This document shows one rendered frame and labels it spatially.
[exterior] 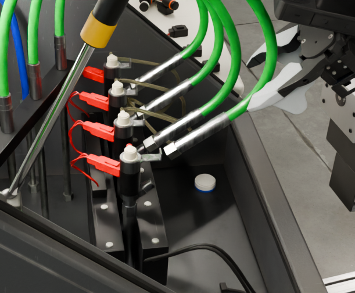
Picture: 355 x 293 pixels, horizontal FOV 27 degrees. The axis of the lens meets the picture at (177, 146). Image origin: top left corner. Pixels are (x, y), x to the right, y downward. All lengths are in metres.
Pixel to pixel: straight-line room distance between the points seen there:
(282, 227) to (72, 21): 0.47
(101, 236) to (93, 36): 0.57
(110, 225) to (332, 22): 0.43
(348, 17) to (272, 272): 0.46
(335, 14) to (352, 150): 0.65
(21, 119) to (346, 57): 0.46
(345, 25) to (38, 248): 0.45
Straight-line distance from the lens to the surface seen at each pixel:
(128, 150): 0.96
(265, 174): 1.20
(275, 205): 1.15
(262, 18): 0.88
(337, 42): 0.87
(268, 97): 0.89
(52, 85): 1.12
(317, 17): 0.85
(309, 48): 0.88
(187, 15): 1.60
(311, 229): 2.55
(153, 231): 1.04
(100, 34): 0.49
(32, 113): 1.06
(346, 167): 1.50
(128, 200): 1.00
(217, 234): 1.26
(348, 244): 2.53
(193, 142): 0.96
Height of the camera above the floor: 1.70
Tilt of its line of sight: 37 degrees down
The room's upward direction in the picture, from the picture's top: 4 degrees clockwise
